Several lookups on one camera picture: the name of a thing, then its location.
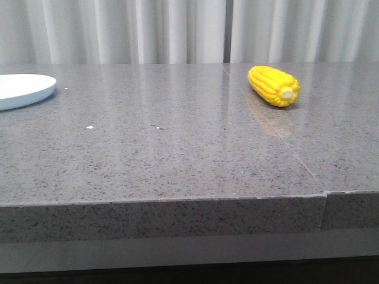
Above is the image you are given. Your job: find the white curtain right panel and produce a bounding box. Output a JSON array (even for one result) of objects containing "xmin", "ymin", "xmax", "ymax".
[{"xmin": 226, "ymin": 1, "xmax": 378, "ymax": 63}]

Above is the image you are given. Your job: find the light blue plate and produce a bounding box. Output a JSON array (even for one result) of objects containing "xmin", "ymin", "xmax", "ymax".
[{"xmin": 1, "ymin": 74, "xmax": 57, "ymax": 111}]

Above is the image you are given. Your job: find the white curtain left panel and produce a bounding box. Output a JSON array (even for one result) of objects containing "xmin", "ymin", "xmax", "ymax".
[{"xmin": 1, "ymin": 1, "xmax": 233, "ymax": 64}]

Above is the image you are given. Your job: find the yellow corn cob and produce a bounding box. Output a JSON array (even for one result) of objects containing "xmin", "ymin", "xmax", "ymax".
[{"xmin": 248, "ymin": 66, "xmax": 301, "ymax": 108}]

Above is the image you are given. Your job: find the white curtain panel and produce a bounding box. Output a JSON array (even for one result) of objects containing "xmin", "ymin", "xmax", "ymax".
[
  {"xmin": 226, "ymin": 1, "xmax": 378, "ymax": 63},
  {"xmin": 1, "ymin": 1, "xmax": 233, "ymax": 64}
]

